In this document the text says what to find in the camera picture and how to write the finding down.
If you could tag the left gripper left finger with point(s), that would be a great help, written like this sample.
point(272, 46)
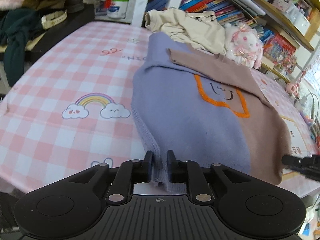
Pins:
point(130, 173)

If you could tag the white pink plush bunny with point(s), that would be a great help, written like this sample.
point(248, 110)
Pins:
point(243, 45)

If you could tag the row of colourful books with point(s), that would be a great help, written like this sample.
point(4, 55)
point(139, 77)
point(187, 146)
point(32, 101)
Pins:
point(225, 11)

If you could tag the red boxed book set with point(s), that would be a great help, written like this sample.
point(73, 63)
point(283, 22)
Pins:
point(277, 48)

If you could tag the purple and mauve sweater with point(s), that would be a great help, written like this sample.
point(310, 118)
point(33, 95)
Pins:
point(207, 109)

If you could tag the small pink plush toy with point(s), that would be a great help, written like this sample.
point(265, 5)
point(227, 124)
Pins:
point(293, 89)

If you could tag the cream beige garment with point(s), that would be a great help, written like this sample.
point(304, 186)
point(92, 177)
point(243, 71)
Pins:
point(201, 30)

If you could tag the dark green garment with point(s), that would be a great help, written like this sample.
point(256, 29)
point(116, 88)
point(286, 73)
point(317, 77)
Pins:
point(18, 27)

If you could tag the white green lidded jar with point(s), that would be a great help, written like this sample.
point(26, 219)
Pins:
point(117, 9)

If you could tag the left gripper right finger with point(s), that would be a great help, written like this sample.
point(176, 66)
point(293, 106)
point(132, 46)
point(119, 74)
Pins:
point(191, 174)

